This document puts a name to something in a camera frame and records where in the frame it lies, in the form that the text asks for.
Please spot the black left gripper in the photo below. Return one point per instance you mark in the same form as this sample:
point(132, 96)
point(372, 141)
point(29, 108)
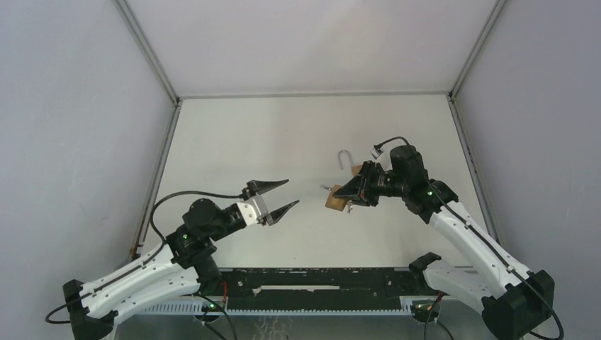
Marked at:
point(261, 187)

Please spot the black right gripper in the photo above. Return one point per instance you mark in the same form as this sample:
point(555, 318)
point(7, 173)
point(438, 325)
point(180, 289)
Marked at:
point(360, 188)

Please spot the long shackle brass padlock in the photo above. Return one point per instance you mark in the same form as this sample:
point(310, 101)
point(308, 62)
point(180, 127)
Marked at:
point(345, 157)

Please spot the short shackle brass padlock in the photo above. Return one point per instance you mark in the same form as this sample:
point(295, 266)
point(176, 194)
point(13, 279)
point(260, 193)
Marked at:
point(332, 202)

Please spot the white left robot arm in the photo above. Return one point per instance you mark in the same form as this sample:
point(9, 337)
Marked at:
point(181, 264)

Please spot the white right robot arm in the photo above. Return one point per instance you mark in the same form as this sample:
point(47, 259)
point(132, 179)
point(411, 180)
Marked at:
point(511, 299)

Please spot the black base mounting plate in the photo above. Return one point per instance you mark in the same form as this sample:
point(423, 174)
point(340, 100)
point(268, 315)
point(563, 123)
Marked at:
point(317, 289)

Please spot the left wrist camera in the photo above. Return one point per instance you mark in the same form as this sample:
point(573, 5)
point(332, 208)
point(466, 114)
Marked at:
point(253, 210)

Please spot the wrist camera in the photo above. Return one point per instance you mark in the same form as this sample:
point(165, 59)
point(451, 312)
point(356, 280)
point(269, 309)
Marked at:
point(253, 210)
point(376, 152)

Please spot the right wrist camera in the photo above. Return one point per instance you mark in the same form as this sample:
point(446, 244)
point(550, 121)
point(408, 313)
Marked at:
point(376, 152)

